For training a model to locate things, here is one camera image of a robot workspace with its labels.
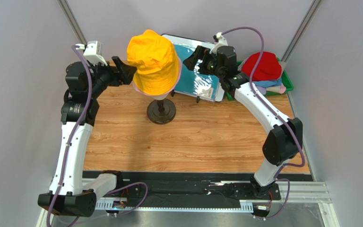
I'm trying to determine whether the pink bucket hat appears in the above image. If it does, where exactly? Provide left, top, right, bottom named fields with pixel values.
left=131, top=58, right=182, bottom=97

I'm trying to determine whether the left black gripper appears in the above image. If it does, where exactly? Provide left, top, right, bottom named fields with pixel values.
left=86, top=56, right=136, bottom=99

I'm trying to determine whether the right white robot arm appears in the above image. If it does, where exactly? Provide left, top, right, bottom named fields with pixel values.
left=183, top=46, right=303, bottom=194

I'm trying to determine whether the pink beige hat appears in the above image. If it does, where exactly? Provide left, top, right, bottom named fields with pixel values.
left=266, top=61, right=287, bottom=94

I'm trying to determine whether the aluminium frame rail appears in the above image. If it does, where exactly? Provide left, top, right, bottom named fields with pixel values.
left=36, top=177, right=341, bottom=227

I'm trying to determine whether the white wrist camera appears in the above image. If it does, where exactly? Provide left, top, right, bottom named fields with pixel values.
left=210, top=32, right=228, bottom=54
left=75, top=41, right=108, bottom=66

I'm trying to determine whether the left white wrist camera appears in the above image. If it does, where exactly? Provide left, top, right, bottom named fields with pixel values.
left=75, top=41, right=108, bottom=66

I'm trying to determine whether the lavender hat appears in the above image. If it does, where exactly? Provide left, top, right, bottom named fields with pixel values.
left=256, top=86, right=267, bottom=96

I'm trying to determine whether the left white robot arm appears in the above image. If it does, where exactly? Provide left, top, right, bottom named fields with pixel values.
left=38, top=56, right=137, bottom=217

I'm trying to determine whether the white tablet board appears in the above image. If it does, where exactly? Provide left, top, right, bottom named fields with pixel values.
left=162, top=32, right=228, bottom=103

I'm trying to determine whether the red hat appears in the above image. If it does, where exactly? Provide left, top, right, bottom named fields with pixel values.
left=241, top=52, right=282, bottom=81

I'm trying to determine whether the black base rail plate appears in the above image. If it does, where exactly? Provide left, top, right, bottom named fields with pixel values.
left=82, top=170, right=314, bottom=209

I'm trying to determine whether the yellow bucket hat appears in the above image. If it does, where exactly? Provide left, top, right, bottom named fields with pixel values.
left=127, top=29, right=179, bottom=96

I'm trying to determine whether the cream mannequin head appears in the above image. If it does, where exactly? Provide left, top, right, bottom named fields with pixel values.
left=151, top=92, right=169, bottom=101

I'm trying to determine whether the dark round stand base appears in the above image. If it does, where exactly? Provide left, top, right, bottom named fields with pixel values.
left=147, top=98, right=176, bottom=124

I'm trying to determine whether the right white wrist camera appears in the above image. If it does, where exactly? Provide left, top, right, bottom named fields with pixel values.
left=210, top=32, right=228, bottom=54

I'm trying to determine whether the green plastic bin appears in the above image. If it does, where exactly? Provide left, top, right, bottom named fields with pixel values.
left=226, top=60, right=294, bottom=101

